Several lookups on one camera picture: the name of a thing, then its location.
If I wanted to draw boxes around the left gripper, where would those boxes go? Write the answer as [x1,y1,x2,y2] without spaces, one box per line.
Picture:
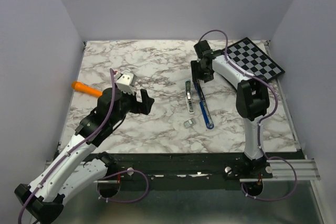
[110,82,154,125]

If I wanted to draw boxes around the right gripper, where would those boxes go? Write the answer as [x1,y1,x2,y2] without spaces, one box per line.
[190,59,214,83]

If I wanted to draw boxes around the silver staple strips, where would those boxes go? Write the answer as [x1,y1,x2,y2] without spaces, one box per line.
[184,119,196,129]

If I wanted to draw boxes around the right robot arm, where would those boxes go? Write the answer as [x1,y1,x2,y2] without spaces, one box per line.
[191,40,270,178]

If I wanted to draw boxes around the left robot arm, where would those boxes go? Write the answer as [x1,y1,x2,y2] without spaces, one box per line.
[14,87,154,223]

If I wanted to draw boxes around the black grey checkerboard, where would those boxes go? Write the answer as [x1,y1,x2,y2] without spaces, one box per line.
[227,37,285,82]

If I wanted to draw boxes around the orange marker pen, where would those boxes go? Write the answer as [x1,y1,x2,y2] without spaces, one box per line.
[71,81,102,98]

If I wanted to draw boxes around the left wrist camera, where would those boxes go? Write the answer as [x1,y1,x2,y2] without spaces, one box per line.
[114,72,137,95]

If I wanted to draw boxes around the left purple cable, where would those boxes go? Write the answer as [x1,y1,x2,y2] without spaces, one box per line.
[17,68,150,224]

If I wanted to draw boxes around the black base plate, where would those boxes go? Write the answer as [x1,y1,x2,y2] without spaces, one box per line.
[54,152,308,192]

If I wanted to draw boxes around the aluminium rail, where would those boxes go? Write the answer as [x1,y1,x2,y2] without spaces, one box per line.
[48,159,321,187]

